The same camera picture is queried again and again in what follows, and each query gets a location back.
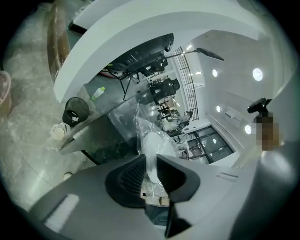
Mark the clear bottle with green cap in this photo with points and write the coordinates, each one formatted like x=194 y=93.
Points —
x=98 y=93

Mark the round ceiling light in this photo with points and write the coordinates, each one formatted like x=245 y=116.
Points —
x=214 y=72
x=218 y=108
x=248 y=129
x=257 y=74

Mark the black office chair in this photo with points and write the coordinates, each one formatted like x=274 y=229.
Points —
x=164 y=90
x=154 y=66

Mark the black mesh waste bin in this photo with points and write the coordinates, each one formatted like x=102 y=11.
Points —
x=76 y=110

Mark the white footwear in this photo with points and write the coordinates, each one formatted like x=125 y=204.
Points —
x=155 y=145

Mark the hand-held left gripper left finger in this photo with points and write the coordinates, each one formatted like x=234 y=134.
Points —
x=122 y=185

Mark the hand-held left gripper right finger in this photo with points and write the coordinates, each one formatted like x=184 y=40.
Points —
x=180 y=185

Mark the black head-worn camera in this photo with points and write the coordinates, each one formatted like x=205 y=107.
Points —
x=259 y=105

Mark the white paper cup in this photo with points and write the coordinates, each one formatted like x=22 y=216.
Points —
x=58 y=132

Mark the clear plastic bag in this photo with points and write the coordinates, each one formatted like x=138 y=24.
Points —
x=150 y=129

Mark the white ceiling air vent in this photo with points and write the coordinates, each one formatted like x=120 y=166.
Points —
x=233 y=116

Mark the black boom light stand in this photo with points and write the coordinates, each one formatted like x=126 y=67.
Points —
x=208 y=53

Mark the white curved desk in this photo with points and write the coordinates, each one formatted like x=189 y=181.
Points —
x=122 y=30

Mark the black window grille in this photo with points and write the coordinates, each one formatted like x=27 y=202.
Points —
x=187 y=82

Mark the brown wooden board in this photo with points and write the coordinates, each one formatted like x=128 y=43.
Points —
x=58 y=42

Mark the black framed glass door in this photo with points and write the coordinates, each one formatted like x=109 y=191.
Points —
x=211 y=145

